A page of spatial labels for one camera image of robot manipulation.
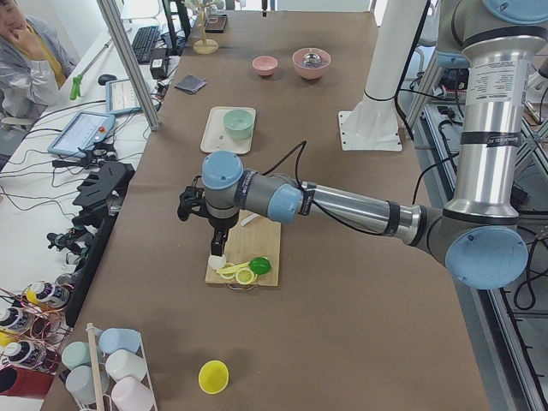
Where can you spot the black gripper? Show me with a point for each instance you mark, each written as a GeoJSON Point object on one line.
{"type": "Point", "coordinates": [220, 225]}

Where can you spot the white ceramic spoon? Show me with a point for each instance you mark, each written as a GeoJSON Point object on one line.
{"type": "Point", "coordinates": [247, 220]}

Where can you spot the small pink bowl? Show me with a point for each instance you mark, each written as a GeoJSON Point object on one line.
{"type": "Point", "coordinates": [264, 65]}

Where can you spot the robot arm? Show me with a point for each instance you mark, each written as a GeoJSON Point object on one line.
{"type": "Point", "coordinates": [474, 235]}

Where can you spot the large pink bowl with ice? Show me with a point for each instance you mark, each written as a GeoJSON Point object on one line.
{"type": "Point", "coordinates": [310, 73]}

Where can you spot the bamboo cutting board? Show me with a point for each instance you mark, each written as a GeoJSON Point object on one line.
{"type": "Point", "coordinates": [260, 238]}

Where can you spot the yellow plastic knife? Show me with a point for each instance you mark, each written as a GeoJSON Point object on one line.
{"type": "Point", "coordinates": [241, 266]}

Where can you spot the toy lemon slice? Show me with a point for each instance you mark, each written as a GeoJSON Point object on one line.
{"type": "Point", "coordinates": [227, 272]}

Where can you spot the green toy lime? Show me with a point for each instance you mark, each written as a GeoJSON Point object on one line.
{"type": "Point", "coordinates": [259, 265]}

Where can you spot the toy lemon half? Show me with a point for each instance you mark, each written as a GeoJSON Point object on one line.
{"type": "Point", "coordinates": [245, 276]}

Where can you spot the cream rectangular serving tray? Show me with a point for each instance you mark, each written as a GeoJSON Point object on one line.
{"type": "Point", "coordinates": [216, 139]}

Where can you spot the green stacked bowls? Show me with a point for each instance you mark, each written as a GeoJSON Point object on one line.
{"type": "Point", "coordinates": [238, 124]}

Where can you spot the grey folded cloth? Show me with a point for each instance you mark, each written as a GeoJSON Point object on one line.
{"type": "Point", "coordinates": [190, 84]}

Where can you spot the yellow plastic cup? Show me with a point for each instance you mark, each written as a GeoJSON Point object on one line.
{"type": "Point", "coordinates": [213, 377]}

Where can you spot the blue teach pendant tablet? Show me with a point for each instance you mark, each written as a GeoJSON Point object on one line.
{"type": "Point", "coordinates": [83, 132]}

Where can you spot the wooden mug tree stand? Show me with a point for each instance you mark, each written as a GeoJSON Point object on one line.
{"type": "Point", "coordinates": [203, 46]}

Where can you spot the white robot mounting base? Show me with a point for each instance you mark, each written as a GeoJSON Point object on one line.
{"type": "Point", "coordinates": [372, 124]}

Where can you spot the cup rack with pastel cups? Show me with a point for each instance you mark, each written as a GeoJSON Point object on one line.
{"type": "Point", "coordinates": [108, 371]}

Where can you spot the black keyboard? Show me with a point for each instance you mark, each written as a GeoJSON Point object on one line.
{"type": "Point", "coordinates": [144, 43]}

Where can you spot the seated person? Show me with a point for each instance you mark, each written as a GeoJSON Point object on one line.
{"type": "Point", "coordinates": [34, 64]}

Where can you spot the aluminium frame post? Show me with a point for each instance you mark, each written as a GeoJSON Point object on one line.
{"type": "Point", "coordinates": [113, 21]}

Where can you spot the paint bottles in wire rack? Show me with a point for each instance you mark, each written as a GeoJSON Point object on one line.
{"type": "Point", "coordinates": [33, 331]}

